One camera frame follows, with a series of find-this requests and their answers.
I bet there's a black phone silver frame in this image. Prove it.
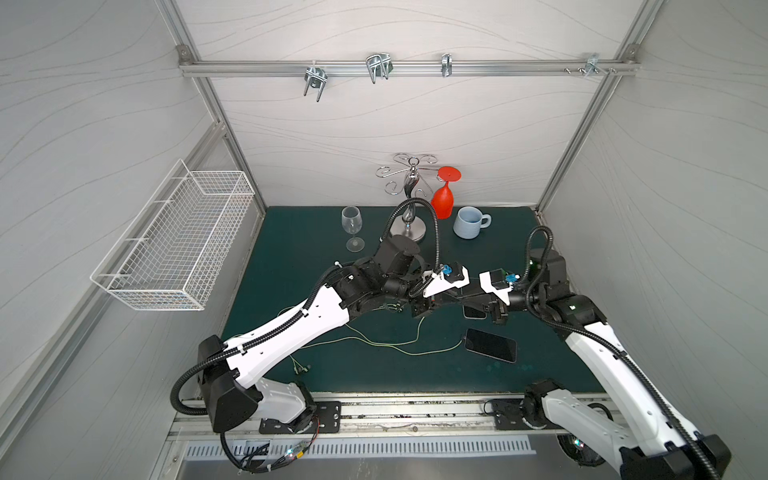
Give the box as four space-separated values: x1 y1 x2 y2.
462 305 489 321

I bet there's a black phone purple frame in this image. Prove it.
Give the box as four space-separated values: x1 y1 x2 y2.
465 329 517 364

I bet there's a green earphones cable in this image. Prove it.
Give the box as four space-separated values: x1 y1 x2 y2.
272 299 427 350
287 338 466 376

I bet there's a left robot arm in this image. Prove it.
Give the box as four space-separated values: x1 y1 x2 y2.
170 235 470 433

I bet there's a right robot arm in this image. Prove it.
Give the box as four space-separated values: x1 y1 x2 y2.
460 226 732 479

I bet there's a light blue mug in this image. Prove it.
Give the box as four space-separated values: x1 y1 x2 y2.
453 206 492 240

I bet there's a red plastic goblet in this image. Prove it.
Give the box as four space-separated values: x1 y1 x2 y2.
431 166 462 220

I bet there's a clear wine glass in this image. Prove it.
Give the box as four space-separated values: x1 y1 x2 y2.
341 206 365 253

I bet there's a silver glass holder stand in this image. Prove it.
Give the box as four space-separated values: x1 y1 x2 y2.
375 153 438 242

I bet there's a green table mat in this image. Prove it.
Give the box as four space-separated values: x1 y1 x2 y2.
223 207 600 393

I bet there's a metal hook small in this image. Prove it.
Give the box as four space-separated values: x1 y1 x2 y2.
441 53 453 78

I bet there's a metal hook left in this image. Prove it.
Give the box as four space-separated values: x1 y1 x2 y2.
303 66 328 102

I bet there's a metal hook right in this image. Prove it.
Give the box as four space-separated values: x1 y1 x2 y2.
564 53 617 78

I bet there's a white vent strip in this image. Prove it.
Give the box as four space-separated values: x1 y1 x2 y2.
183 435 537 461

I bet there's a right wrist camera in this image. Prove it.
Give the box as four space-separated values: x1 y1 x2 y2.
479 269 521 306

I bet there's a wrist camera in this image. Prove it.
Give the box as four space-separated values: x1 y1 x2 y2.
422 262 470 298
479 269 521 306

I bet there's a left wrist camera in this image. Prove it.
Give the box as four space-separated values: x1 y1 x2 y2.
422 262 470 298

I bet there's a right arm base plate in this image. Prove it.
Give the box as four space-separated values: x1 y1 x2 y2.
490 397 548 431

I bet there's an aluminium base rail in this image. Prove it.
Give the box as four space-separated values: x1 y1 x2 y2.
167 392 629 440

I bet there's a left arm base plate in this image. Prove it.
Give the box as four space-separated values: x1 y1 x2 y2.
259 401 341 435

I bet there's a left base cable bundle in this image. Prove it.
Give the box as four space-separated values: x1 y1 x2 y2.
218 413 319 475

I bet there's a metal hook wire loop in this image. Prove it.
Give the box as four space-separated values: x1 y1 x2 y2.
365 52 394 85

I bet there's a white wire basket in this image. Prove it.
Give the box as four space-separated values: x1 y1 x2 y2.
90 160 254 311

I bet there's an aluminium top rail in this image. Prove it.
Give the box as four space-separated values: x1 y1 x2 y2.
179 57 641 78

